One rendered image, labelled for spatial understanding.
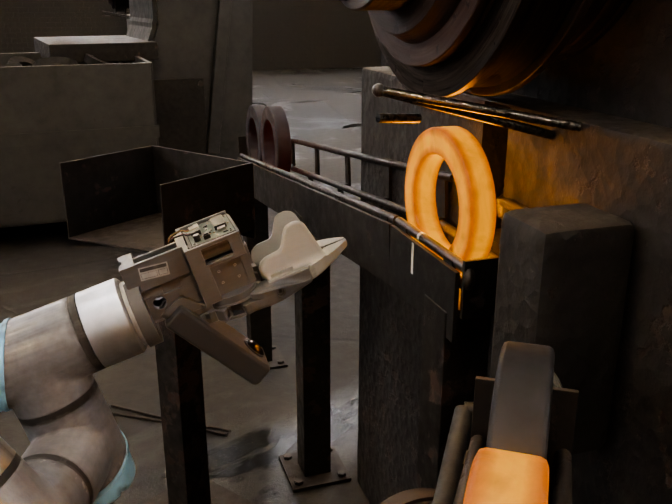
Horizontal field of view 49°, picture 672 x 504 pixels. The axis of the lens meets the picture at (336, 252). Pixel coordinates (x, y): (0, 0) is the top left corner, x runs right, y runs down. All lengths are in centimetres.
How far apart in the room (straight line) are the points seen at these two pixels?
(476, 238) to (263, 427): 112
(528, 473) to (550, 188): 53
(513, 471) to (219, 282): 42
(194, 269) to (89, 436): 18
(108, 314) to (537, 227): 39
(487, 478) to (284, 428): 154
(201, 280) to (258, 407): 128
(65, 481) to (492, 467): 42
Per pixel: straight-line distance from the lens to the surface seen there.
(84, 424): 73
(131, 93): 319
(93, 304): 70
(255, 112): 190
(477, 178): 84
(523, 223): 69
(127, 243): 129
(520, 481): 33
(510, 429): 43
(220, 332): 72
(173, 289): 71
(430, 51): 82
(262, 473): 171
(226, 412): 193
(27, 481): 65
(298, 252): 71
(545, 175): 84
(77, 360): 70
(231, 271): 70
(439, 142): 89
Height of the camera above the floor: 99
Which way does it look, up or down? 19 degrees down
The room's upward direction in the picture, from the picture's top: straight up
